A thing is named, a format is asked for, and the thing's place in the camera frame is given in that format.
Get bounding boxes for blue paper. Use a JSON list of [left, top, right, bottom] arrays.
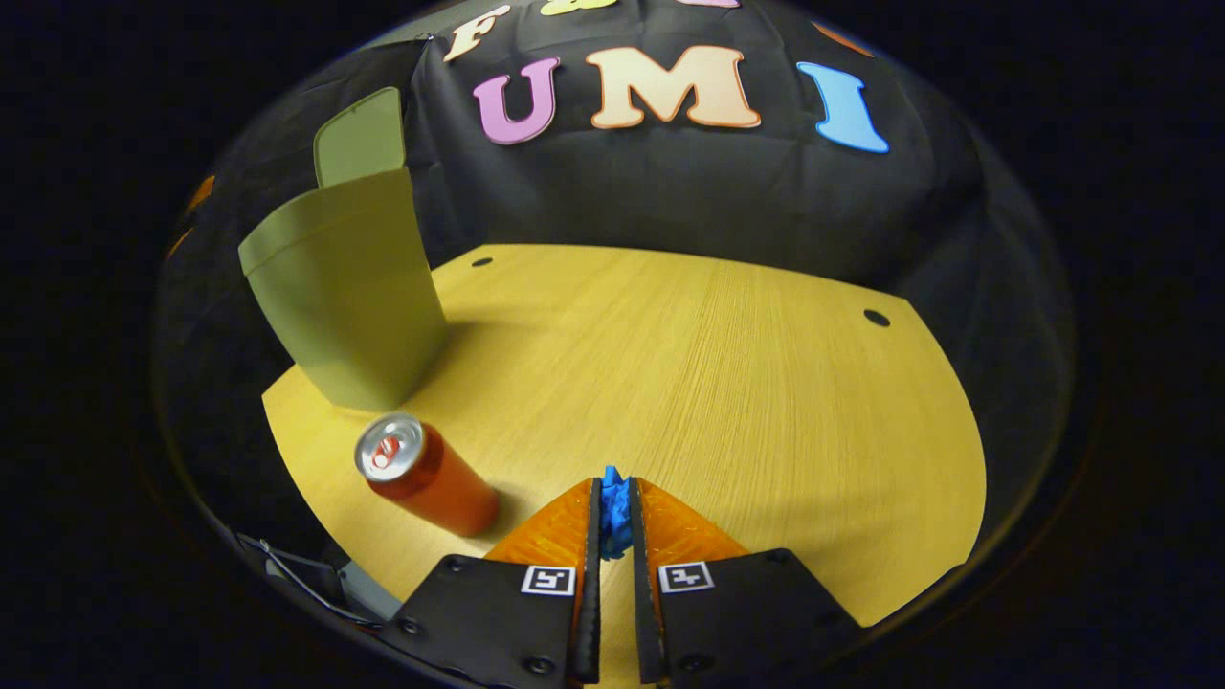
[[598, 466, 635, 561]]

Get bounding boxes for wooden desktop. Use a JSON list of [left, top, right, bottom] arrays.
[[261, 244, 987, 689]]

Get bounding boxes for red pop can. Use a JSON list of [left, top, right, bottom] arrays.
[[354, 411, 501, 539]]

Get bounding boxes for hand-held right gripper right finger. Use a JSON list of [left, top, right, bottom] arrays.
[[627, 476, 862, 688]]

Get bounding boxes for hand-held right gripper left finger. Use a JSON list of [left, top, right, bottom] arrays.
[[383, 477, 604, 689]]

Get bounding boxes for pale green desktop garbage bin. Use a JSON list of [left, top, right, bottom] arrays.
[[237, 86, 449, 412]]

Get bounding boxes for grey desk bracket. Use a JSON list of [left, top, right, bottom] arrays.
[[237, 533, 403, 633]]

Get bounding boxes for black backdrop cloth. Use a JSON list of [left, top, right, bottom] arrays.
[[153, 0, 1078, 537]]

